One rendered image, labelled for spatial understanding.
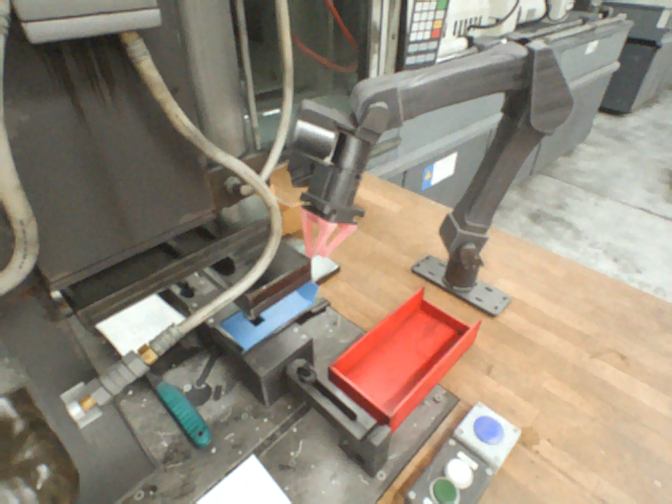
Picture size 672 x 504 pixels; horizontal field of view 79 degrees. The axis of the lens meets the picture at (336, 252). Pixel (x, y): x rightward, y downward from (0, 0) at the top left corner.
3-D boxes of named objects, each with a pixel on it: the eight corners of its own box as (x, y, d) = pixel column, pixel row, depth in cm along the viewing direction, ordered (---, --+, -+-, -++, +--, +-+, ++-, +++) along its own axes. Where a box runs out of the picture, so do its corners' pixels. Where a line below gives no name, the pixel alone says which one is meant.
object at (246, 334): (320, 299, 69) (319, 286, 67) (245, 351, 60) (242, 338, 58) (293, 279, 73) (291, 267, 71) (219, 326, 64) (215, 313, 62)
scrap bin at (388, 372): (475, 341, 72) (482, 318, 69) (386, 440, 58) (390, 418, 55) (419, 307, 79) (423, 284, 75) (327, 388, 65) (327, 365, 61)
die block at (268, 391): (315, 370, 68) (313, 340, 63) (267, 410, 62) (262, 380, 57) (244, 309, 79) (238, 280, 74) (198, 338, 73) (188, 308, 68)
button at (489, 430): (506, 435, 57) (510, 427, 56) (492, 455, 55) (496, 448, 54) (480, 416, 59) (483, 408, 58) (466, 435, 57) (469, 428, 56)
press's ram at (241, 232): (318, 292, 57) (310, 65, 39) (139, 415, 43) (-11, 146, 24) (243, 239, 67) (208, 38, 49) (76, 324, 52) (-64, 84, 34)
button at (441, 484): (459, 496, 51) (462, 490, 50) (446, 515, 49) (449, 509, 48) (439, 479, 52) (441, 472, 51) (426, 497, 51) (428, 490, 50)
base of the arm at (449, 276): (506, 288, 72) (523, 269, 76) (413, 241, 83) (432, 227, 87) (495, 319, 77) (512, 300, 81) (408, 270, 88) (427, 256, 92)
